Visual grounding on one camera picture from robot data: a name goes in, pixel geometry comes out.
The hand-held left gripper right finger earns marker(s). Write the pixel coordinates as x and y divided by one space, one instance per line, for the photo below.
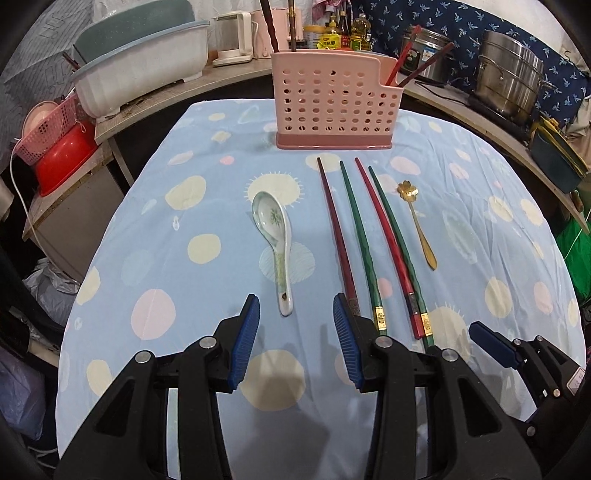
348 346

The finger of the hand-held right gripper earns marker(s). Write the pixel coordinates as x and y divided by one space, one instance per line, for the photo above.
494 346

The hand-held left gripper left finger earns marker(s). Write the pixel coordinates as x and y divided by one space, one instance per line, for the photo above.
244 346

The green chopstick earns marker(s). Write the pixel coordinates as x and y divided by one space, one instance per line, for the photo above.
362 249
396 242

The dark red chopstick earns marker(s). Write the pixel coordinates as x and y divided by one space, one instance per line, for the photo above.
336 230

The gold flower spoon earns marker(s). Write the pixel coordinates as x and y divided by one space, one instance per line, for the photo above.
426 251

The white ceramic floral spoon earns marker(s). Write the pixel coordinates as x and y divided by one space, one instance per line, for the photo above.
270 217

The pink perforated utensil holder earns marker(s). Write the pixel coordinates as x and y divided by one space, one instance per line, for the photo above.
323 61

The dark purple chopstick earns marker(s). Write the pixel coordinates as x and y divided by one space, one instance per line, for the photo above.
427 63
270 27

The dark brown chopstick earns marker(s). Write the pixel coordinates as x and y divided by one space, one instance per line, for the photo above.
292 27

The blue polka dot tablecloth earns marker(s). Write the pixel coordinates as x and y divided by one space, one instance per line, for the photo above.
184 258

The green plastic bag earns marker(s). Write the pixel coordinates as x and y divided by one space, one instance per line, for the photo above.
575 258

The stack of teal yellow bowls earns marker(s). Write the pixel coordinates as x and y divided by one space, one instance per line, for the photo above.
556 157

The white plastic bag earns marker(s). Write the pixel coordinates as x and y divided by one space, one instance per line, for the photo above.
51 290

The grey low cabinet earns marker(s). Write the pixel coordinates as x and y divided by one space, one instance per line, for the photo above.
78 217

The black induction cooker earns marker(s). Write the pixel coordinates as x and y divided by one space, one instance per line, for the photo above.
498 117

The bluish plastic bag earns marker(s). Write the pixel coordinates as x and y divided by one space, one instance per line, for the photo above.
21 397

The red plastic basin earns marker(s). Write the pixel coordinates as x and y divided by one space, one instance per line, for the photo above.
64 161

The wooden counter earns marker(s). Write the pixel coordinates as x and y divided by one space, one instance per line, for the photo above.
184 92

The stainless steel steamer pot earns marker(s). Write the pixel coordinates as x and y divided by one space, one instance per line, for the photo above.
510 78

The pink plastic basket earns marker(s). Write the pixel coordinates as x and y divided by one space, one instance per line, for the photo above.
44 138

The white dish drainer teal lid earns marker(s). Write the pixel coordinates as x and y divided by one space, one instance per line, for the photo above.
138 74

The yellow packet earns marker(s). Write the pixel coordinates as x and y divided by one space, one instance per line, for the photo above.
330 43

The pink round plate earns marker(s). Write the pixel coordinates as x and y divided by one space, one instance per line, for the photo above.
39 117

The white glass kettle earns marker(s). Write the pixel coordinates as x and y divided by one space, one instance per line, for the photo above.
231 37

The yellow label can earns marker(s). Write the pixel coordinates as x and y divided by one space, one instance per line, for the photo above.
313 38

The yellow cooking oil bottle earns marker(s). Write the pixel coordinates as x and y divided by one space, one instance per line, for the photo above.
360 34

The silver rice cooker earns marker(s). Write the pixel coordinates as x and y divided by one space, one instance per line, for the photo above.
434 39

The dark sauce bottle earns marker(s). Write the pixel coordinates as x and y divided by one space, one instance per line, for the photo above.
345 30

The pink electric kettle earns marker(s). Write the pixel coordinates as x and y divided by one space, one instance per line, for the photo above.
282 23

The blue floral cloth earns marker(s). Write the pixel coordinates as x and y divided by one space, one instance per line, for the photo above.
461 16

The pink floral apron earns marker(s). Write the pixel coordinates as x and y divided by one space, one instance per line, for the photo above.
330 7

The white striped wall sheet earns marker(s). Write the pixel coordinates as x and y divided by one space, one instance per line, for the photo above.
37 55

